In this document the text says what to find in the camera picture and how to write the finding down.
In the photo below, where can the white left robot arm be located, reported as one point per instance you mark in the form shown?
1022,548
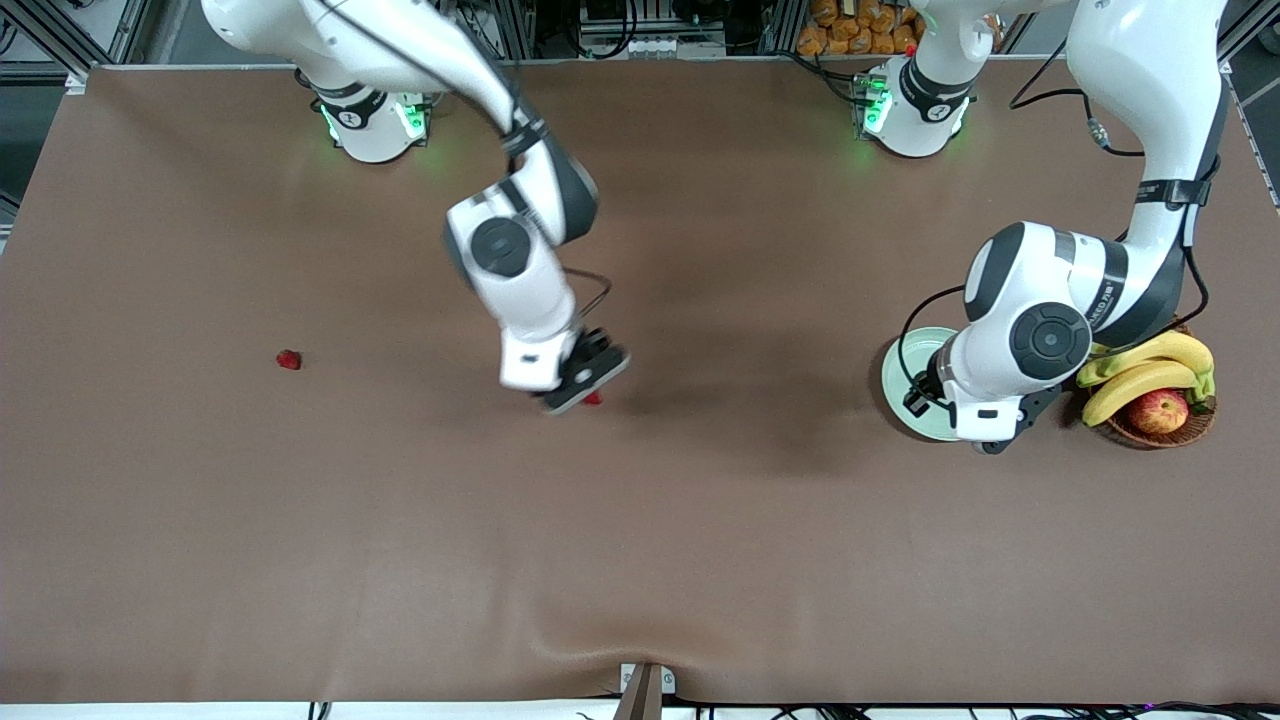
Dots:
1130,60

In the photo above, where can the brown wicker basket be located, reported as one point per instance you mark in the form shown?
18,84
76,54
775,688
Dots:
1170,435

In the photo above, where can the pile of orange bread rolls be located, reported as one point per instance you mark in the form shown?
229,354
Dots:
855,25

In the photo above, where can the pale green round plate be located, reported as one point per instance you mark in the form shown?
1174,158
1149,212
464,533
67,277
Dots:
922,428

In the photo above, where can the brown table cover mat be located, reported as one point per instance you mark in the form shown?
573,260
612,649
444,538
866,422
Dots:
640,550

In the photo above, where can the grey metal mount bracket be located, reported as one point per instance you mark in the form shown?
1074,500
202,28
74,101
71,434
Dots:
643,692

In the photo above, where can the aluminium corner frame profile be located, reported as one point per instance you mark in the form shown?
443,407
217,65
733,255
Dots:
1250,30

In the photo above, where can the yellow banana bunch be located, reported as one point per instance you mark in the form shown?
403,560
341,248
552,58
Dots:
1150,380

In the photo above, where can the white connector block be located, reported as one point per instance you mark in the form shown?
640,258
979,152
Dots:
650,46

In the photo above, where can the aluminium profile post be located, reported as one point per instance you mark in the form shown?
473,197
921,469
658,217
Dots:
785,20
520,15

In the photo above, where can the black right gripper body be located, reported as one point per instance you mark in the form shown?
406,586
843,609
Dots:
592,349

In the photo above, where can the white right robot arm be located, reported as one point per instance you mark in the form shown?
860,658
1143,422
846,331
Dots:
535,300

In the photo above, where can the aluminium frame structure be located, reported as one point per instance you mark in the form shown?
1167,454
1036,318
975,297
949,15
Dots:
135,30

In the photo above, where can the red yellow apple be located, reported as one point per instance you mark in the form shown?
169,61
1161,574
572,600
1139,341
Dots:
1158,412

